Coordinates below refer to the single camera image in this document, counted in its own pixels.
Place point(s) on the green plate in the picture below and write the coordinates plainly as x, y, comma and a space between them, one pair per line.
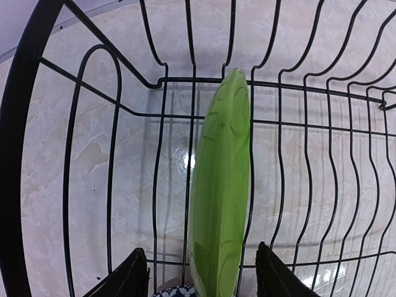
220, 189

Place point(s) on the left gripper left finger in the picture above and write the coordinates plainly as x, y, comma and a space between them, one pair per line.
130, 278

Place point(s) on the black wire dish rack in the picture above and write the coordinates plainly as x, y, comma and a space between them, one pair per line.
100, 122

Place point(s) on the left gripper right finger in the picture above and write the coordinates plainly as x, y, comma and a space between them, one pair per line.
274, 278

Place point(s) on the blue white patterned bowl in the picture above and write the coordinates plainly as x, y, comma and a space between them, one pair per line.
177, 291

